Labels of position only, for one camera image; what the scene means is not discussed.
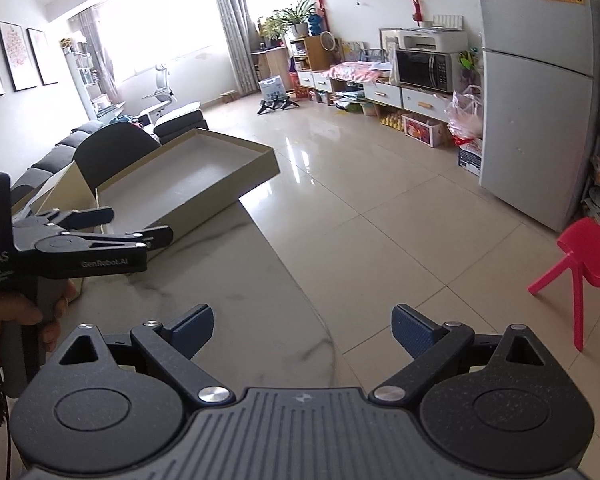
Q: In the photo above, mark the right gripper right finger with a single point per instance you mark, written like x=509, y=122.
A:
x=438, y=352

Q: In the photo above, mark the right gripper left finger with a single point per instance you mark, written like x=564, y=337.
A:
x=165, y=351

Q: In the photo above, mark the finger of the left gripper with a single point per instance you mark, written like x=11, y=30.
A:
x=155, y=238
x=67, y=220

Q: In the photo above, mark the cardboard storage box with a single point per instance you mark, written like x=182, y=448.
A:
x=66, y=190

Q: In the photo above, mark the grey sofa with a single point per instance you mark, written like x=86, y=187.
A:
x=165, y=130

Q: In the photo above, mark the black dining chair right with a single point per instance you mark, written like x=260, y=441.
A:
x=109, y=150

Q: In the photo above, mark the cardboard box lid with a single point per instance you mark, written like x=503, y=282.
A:
x=185, y=182

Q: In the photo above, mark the white office chair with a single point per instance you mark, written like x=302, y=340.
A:
x=163, y=93

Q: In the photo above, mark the red plastic chair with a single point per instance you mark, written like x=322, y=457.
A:
x=580, y=244

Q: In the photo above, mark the grey curtain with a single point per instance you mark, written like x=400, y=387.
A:
x=239, y=34

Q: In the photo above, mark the white drawer cabinet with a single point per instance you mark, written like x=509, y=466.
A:
x=415, y=100

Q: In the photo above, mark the potted green plant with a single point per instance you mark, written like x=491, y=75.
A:
x=294, y=19

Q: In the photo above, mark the black microwave oven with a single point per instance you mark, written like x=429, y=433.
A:
x=433, y=71

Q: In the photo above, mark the white printer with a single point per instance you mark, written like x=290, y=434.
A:
x=440, y=40

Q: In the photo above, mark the white refrigerator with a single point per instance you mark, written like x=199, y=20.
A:
x=541, y=101

